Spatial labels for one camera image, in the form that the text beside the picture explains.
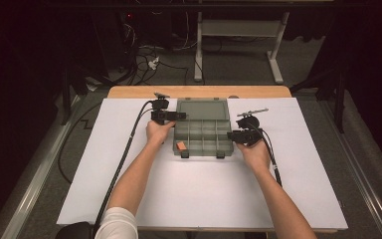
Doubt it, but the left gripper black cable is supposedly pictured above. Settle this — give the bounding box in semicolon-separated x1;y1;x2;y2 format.
93;99;157;237

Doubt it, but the aluminium floor rail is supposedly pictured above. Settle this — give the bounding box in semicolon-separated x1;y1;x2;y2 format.
317;99;382;239
0;95;82;239

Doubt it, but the dark rounded seat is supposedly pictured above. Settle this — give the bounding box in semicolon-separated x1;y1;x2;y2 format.
55;221;96;239

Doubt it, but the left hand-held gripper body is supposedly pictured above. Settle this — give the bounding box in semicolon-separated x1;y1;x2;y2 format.
150;93;178;125

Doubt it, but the black floor cable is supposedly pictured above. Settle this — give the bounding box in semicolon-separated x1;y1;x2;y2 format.
57;101;103;184

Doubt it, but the person's left hand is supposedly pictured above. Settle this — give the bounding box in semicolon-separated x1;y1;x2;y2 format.
145;119;177;147

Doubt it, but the black metal stand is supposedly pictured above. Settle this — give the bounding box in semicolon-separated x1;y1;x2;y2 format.
60;63;92;125
289;69;346;133

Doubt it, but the white metal desk frame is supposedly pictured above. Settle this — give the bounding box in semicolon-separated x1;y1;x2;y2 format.
193;11;291;85

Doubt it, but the person's right hand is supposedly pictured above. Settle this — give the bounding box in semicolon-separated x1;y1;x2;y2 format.
237;138;271;173

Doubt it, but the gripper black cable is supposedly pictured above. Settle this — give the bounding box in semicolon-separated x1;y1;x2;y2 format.
93;99;157;237
245;120;284;187

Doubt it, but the grey translucent compartment box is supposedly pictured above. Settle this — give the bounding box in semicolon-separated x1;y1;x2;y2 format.
172;97;239;159

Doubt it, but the white board sheet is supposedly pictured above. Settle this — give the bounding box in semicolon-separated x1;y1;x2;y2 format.
57;97;349;231

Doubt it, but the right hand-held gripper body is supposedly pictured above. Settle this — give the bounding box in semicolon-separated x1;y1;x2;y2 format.
237;108;269;146

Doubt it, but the white sleeve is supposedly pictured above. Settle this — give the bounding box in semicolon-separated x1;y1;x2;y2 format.
94;206;139;239

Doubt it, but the bundle of floor cables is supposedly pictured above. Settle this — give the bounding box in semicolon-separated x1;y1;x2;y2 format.
118;23;191;86

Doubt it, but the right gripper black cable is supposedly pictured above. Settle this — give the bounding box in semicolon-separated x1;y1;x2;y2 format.
245;120;284;187

